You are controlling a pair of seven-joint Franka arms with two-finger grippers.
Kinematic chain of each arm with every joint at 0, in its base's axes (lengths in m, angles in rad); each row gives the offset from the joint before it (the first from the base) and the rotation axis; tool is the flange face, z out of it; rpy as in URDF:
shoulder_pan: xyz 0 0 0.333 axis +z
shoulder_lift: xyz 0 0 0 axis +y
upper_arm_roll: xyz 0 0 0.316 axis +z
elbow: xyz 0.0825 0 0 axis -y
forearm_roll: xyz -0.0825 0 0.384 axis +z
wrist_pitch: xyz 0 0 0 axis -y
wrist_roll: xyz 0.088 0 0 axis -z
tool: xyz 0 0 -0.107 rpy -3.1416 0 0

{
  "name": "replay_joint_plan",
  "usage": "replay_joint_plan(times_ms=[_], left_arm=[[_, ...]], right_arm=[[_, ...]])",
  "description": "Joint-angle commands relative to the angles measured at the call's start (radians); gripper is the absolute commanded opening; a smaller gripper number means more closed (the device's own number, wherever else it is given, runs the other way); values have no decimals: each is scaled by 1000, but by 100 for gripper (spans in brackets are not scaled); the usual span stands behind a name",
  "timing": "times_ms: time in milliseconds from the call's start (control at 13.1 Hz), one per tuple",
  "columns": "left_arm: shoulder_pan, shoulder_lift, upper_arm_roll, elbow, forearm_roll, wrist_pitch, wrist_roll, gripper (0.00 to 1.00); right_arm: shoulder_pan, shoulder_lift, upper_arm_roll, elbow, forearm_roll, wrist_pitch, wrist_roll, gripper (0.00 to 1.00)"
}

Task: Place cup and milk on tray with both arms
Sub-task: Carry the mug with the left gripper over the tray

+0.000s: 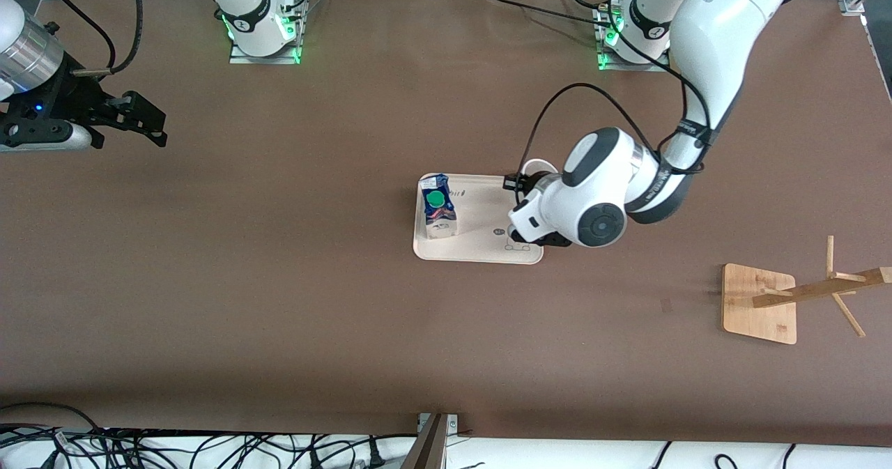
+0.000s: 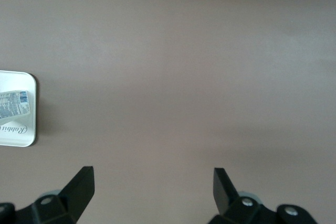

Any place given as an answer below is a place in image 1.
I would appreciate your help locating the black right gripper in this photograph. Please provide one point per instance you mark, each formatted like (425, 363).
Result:
(78, 97)

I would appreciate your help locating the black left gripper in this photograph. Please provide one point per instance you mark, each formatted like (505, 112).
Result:
(536, 182)

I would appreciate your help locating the blue white milk carton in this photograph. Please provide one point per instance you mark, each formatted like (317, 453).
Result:
(439, 225)

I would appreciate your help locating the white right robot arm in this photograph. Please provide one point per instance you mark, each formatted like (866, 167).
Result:
(244, 9)

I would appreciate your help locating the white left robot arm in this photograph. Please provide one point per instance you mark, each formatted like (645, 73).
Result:
(711, 37)

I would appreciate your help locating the white rabbit print tray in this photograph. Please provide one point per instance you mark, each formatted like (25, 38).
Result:
(474, 239)

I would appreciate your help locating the wooden mug stand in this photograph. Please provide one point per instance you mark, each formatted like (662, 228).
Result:
(756, 323)

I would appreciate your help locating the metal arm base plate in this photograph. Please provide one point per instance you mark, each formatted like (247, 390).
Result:
(244, 58)
(655, 67)

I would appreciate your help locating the aluminium profile post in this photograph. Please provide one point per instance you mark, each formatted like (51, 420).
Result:
(432, 448)

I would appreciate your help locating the metal corner bracket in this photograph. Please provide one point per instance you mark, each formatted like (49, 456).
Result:
(851, 2)

